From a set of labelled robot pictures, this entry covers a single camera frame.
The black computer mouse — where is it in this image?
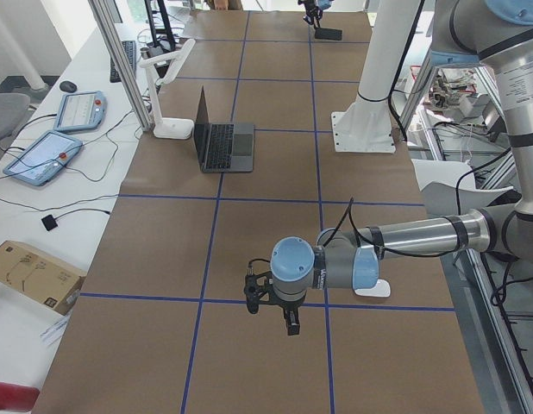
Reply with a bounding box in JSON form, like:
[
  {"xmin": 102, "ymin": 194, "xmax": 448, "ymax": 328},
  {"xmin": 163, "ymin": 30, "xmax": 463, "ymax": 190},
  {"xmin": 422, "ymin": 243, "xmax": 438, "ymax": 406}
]
[{"xmin": 60, "ymin": 80, "xmax": 78, "ymax": 93}]

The black mouse pad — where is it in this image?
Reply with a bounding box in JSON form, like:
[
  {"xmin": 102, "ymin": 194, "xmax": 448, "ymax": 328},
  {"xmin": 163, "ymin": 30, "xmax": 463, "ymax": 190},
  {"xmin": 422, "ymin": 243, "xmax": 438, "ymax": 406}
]
[{"xmin": 314, "ymin": 27, "xmax": 342, "ymax": 41}]

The aluminium frame post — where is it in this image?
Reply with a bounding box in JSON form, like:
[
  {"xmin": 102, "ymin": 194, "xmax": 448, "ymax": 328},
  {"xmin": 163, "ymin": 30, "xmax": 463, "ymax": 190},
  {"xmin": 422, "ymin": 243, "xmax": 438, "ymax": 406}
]
[{"xmin": 88, "ymin": 0, "xmax": 152, "ymax": 132}]

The blue teach pendant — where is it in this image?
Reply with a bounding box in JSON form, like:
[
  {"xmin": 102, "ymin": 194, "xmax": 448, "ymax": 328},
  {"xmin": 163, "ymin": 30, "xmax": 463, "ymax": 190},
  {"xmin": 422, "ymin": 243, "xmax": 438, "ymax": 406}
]
[
  {"xmin": 53, "ymin": 91, "xmax": 107, "ymax": 134},
  {"xmin": 3, "ymin": 130, "xmax": 83, "ymax": 186}
]

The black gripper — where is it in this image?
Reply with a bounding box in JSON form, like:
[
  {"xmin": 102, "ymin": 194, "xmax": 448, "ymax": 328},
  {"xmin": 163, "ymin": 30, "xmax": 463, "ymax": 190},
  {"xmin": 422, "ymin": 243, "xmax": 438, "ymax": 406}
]
[
  {"xmin": 303, "ymin": 0, "xmax": 322, "ymax": 28},
  {"xmin": 272, "ymin": 289, "xmax": 307, "ymax": 336}
]

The lower blue teach pendant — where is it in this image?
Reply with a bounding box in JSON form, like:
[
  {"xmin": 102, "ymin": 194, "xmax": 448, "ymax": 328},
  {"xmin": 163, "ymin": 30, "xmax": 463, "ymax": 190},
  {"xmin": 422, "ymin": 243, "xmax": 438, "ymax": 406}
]
[{"xmin": 3, "ymin": 130, "xmax": 83, "ymax": 186}]

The brown cardboard box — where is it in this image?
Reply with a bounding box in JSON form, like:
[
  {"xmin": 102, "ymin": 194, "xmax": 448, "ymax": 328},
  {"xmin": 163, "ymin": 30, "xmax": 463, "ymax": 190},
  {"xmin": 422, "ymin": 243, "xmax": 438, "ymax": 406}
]
[{"xmin": 0, "ymin": 241, "xmax": 86, "ymax": 316}]

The black keyboard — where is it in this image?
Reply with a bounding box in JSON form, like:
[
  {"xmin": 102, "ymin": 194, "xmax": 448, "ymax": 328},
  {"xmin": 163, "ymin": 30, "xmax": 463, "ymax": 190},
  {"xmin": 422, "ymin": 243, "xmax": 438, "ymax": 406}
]
[{"xmin": 109, "ymin": 40, "xmax": 138, "ymax": 84}]

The small black square device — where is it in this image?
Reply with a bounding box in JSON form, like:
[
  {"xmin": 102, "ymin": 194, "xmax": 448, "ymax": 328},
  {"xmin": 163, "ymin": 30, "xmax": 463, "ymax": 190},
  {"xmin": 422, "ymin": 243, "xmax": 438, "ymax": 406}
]
[{"xmin": 41, "ymin": 214, "xmax": 58, "ymax": 231}]

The red cylinder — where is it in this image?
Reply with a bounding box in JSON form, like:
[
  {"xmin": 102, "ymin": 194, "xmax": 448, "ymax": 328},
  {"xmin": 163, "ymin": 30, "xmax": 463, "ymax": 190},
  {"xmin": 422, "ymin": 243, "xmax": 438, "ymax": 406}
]
[{"xmin": 0, "ymin": 382, "xmax": 41, "ymax": 412}]

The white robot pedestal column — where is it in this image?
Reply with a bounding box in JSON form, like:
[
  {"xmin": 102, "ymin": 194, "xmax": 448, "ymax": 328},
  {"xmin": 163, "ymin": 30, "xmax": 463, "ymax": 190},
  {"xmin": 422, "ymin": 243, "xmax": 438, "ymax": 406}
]
[{"xmin": 331, "ymin": 1, "xmax": 423, "ymax": 154}]

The white computer mouse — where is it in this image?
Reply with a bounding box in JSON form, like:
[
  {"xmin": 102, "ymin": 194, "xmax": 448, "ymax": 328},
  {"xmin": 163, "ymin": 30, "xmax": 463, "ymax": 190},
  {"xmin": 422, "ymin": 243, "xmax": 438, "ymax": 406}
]
[{"xmin": 354, "ymin": 279, "xmax": 391, "ymax": 298}]

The white desk lamp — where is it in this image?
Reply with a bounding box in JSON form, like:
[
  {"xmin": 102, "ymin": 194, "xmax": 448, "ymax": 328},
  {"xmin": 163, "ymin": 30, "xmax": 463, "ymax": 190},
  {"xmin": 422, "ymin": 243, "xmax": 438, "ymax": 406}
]
[{"xmin": 138, "ymin": 38, "xmax": 197, "ymax": 140}]

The upper blue teach pendant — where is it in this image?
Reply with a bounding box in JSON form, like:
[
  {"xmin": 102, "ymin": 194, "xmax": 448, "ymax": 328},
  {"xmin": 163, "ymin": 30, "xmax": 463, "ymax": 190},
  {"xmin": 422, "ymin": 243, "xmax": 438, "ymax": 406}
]
[{"xmin": 53, "ymin": 91, "xmax": 107, "ymax": 134}]

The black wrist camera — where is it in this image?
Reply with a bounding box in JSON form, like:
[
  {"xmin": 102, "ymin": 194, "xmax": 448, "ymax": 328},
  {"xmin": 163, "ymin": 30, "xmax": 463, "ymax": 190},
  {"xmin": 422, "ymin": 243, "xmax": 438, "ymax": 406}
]
[{"xmin": 243, "ymin": 260, "xmax": 277, "ymax": 314}]

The grey laptop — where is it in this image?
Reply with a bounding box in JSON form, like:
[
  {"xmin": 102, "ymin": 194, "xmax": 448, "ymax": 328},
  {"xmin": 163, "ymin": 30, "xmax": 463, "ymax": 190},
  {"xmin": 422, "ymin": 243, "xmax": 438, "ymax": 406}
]
[{"xmin": 193, "ymin": 87, "xmax": 254, "ymax": 173}]

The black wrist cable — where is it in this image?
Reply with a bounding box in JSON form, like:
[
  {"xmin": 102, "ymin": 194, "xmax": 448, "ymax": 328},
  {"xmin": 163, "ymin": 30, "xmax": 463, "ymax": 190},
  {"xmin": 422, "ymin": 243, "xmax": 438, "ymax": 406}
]
[{"xmin": 247, "ymin": 197, "xmax": 386, "ymax": 271}]

